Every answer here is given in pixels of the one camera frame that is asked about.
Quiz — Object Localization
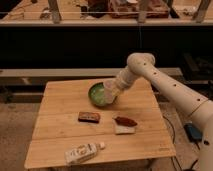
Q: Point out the white ceramic cup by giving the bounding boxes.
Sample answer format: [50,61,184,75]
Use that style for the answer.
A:
[104,82,118,104]

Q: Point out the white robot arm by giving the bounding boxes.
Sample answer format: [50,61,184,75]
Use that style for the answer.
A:
[104,53,213,171]

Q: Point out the green ceramic bowl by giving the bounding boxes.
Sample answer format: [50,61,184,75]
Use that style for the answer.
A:
[88,81,110,107]

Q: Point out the white flat card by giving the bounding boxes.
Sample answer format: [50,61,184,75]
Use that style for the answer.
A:
[115,125,135,135]

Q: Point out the light wooden table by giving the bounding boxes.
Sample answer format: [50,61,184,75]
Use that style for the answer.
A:
[25,78,176,169]

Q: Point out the brown rectangular block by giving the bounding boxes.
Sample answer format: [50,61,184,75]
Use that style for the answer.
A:
[78,112,100,123]

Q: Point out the white plastic bottle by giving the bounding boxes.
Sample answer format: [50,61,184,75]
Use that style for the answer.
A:
[65,142,106,165]

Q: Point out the black power box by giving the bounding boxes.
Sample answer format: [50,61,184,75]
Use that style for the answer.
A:
[184,123,202,142]

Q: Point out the cluttered wooden shelf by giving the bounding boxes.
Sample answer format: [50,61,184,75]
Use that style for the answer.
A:
[0,0,213,26]

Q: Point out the long metal rail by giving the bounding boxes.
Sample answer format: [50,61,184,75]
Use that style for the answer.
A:
[0,67,183,79]

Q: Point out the black floor cable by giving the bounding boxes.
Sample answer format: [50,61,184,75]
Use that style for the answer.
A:
[162,114,201,171]

